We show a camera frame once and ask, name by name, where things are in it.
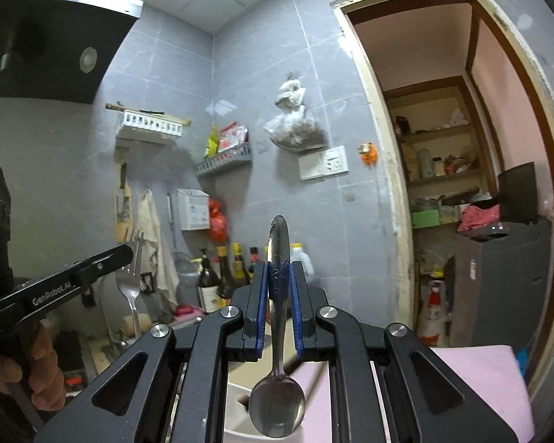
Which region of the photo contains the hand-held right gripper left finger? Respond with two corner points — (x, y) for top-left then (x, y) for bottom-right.
(32, 261), (271, 443)

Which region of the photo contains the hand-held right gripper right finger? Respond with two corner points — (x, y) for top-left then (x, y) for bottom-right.
(290, 261), (520, 443)

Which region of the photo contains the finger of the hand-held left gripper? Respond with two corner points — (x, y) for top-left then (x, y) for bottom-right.
(71, 244), (134, 287)

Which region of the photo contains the metal fork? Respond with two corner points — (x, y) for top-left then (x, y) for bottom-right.
(115, 227), (145, 340)

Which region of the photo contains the white plastic utensil basket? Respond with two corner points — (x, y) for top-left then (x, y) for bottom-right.
(224, 369), (333, 443)

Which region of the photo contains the metal spoon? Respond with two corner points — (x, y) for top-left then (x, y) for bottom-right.
(248, 214), (306, 439)

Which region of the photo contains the person's left hand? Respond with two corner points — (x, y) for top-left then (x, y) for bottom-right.
(0, 320), (68, 411)

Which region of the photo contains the soy sauce bottle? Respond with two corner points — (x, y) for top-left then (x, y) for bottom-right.
(217, 245), (236, 301)

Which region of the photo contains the cooking oil jug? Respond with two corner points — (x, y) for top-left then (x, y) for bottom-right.
(290, 242), (315, 280)

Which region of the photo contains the beige hanging towel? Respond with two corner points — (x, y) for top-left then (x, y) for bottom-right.
(136, 189), (178, 296)

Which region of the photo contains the wooden cutting board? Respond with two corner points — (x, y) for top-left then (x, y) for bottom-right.
(115, 148), (134, 243)

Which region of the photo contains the beige sponge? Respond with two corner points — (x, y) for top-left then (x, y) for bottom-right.
(122, 314), (152, 337)

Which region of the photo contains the pink soap dish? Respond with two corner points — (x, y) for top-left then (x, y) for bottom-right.
(173, 305), (204, 324)

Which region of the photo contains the red plastic bag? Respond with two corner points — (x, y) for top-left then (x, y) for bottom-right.
(209, 199), (228, 241)

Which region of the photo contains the red bottle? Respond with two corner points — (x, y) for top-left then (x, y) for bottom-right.
(418, 279), (446, 347)

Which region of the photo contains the green box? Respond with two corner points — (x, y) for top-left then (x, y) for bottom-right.
(412, 210), (440, 229)

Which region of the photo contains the green yellow snack packet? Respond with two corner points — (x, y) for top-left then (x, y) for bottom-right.
(205, 124), (220, 158)

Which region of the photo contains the red snack packet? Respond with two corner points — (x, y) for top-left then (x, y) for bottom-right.
(218, 122), (250, 153)

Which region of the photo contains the pink floral tablecloth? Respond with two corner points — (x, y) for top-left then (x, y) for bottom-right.
(300, 344), (534, 443)

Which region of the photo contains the clear hanging plastic bag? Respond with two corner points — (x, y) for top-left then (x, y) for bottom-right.
(264, 73), (328, 152)

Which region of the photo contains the pink cloth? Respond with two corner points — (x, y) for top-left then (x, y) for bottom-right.
(457, 204), (502, 234)

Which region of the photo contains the wooden shelf unit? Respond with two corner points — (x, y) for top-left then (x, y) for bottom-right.
(383, 76), (502, 231)

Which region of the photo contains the black range hood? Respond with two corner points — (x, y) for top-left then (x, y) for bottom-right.
(0, 0), (145, 102)

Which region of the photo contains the black monitor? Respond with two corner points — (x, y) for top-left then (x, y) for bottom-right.
(497, 162), (536, 224)

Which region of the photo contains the white wall box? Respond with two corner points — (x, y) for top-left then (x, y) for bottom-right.
(177, 188), (211, 231)

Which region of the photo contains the white wall basket rack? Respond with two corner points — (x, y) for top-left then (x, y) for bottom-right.
(117, 110), (191, 145)

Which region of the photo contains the white wall switch socket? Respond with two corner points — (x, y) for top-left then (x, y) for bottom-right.
(298, 146), (350, 181)

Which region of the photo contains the grey wall rack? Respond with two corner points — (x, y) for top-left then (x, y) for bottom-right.
(196, 144), (254, 177)

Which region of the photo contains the wooden door frame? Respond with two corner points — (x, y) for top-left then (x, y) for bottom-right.
(330, 0), (554, 379)

